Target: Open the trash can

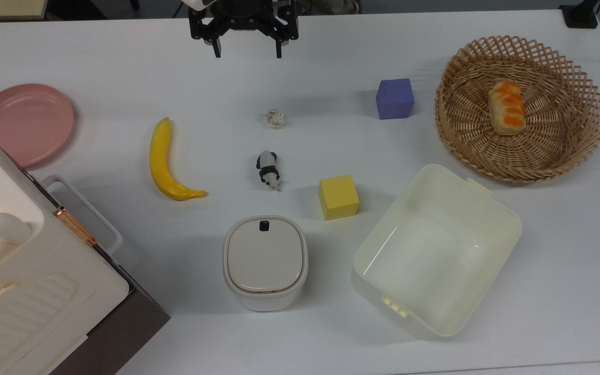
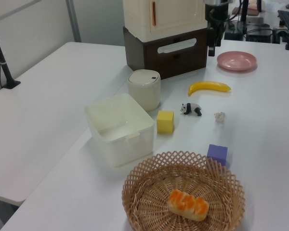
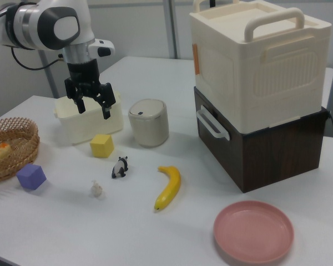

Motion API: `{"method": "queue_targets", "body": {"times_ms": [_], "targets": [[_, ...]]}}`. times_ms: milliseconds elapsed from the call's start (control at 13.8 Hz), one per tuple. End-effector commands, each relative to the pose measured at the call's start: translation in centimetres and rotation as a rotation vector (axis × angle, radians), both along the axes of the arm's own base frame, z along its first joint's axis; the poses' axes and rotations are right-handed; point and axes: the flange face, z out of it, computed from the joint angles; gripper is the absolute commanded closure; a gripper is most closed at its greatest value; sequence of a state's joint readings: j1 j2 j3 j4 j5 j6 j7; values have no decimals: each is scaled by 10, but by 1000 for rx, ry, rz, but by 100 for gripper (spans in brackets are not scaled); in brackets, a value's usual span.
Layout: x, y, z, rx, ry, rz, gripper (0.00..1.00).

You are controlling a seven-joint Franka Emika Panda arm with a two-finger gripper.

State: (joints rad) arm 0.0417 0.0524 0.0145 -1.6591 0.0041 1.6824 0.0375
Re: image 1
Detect yellow foam cube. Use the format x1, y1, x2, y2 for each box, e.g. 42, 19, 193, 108
318, 174, 360, 221

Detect black table clamp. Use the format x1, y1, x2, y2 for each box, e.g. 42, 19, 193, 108
559, 0, 600, 30

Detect dark brown wooden drawer box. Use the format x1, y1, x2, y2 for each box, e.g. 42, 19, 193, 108
16, 164, 171, 375

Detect purple foam cube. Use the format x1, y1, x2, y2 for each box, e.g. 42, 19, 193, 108
376, 78, 416, 121

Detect yellow toy banana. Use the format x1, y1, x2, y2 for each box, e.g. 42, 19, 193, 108
149, 117, 208, 202

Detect small panda figurine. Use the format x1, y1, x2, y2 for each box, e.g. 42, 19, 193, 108
256, 151, 282, 192

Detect toy bread with orange stripes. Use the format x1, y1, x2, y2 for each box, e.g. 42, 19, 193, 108
488, 80, 527, 136

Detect woven wicker basket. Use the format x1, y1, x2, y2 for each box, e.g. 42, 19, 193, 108
434, 35, 600, 184

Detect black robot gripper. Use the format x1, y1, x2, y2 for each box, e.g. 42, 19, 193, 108
188, 0, 299, 59

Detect light wooden board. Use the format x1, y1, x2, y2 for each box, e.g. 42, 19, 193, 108
0, 0, 49, 22

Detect white drawer handle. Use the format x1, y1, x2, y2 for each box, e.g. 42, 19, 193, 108
41, 174, 124, 256

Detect pink plastic plate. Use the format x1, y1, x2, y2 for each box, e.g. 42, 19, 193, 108
0, 83, 76, 169

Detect cream open plastic bin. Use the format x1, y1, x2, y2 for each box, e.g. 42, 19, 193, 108
351, 164, 523, 340

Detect cream trash can with lid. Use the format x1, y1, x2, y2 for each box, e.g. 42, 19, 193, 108
222, 215, 309, 313

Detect cream storage box with handle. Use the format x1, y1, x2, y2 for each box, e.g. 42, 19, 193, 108
0, 119, 130, 375

